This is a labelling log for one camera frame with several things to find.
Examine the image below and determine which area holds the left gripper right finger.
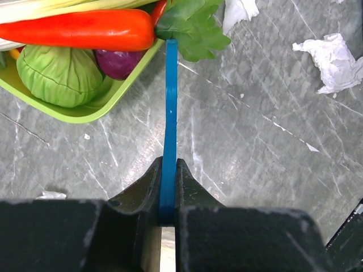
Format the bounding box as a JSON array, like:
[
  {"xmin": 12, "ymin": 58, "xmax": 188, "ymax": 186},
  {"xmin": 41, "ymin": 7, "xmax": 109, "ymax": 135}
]
[{"xmin": 175, "ymin": 159, "xmax": 332, "ymax": 271}]

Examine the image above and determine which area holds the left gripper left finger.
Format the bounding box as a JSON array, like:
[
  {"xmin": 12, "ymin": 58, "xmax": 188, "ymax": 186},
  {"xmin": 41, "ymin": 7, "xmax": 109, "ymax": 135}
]
[{"xmin": 1, "ymin": 158, "xmax": 162, "ymax": 271}]

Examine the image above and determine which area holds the blue hand brush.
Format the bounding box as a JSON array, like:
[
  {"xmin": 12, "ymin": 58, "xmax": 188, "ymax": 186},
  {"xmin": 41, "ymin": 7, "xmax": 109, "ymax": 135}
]
[{"xmin": 159, "ymin": 39, "xmax": 178, "ymax": 227}]

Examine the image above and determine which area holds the paper scrap far left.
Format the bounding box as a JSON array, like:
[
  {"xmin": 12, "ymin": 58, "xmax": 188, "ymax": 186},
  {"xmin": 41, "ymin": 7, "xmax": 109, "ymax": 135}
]
[{"xmin": 36, "ymin": 190, "xmax": 67, "ymax": 200}]

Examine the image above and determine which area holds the green vegetable tray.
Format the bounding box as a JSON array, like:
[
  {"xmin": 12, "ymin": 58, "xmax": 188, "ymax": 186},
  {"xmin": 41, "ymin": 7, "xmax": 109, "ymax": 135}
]
[{"xmin": 1, "ymin": 40, "xmax": 164, "ymax": 124}]

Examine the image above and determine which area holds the round green cabbage toy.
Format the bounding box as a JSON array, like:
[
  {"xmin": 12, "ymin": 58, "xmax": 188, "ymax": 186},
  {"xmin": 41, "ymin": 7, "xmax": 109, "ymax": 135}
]
[{"xmin": 16, "ymin": 45, "xmax": 104, "ymax": 108}]

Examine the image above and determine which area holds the purple onion toy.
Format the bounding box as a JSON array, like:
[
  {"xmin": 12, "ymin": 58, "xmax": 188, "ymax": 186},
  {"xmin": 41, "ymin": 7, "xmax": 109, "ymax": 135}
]
[{"xmin": 94, "ymin": 50, "xmax": 145, "ymax": 80}]

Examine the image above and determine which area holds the orange carrot toy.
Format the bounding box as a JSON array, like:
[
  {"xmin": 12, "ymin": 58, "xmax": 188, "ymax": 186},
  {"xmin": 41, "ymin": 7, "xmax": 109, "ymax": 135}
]
[{"xmin": 1, "ymin": 9, "xmax": 155, "ymax": 52}]

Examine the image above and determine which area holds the large centre paper scrap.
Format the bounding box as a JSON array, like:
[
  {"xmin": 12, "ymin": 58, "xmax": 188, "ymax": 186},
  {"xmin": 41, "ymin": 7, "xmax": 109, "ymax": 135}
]
[{"xmin": 292, "ymin": 33, "xmax": 362, "ymax": 94}]

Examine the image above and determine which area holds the green leafy herb toy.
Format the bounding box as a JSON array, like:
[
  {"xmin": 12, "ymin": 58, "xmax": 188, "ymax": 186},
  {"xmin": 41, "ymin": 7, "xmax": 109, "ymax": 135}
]
[{"xmin": 155, "ymin": 0, "xmax": 231, "ymax": 62}]

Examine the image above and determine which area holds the paper scrap near tray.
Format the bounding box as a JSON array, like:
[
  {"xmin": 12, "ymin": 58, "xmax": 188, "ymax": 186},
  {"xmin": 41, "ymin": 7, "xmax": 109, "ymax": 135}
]
[{"xmin": 222, "ymin": 0, "xmax": 259, "ymax": 35}]

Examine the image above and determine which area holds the white leek toy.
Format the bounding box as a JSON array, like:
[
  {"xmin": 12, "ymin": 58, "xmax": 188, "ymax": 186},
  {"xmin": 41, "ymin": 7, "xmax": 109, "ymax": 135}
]
[{"xmin": 0, "ymin": 0, "xmax": 159, "ymax": 52}]

